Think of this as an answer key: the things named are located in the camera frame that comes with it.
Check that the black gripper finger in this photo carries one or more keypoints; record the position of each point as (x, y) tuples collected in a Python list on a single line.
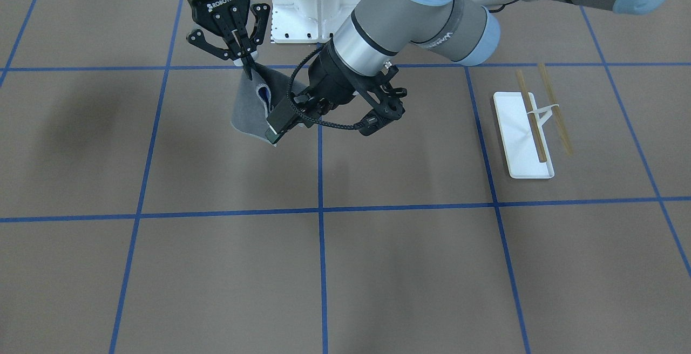
[(375, 120), (239, 51), (257, 35), (392, 95)]

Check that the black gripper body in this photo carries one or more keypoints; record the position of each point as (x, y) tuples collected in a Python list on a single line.
[(330, 80)]

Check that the blue-grey microfibre towel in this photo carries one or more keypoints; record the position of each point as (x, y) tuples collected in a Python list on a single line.
[(256, 98)]

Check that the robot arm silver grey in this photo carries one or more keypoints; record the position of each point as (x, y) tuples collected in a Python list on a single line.
[(463, 31)]

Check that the white towel rack with wooden bars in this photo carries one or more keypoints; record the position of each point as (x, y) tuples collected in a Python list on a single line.
[(521, 128)]

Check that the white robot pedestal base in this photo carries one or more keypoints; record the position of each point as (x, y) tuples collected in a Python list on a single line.
[(308, 21)]

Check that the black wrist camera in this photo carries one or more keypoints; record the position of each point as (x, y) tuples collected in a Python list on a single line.
[(280, 120)]

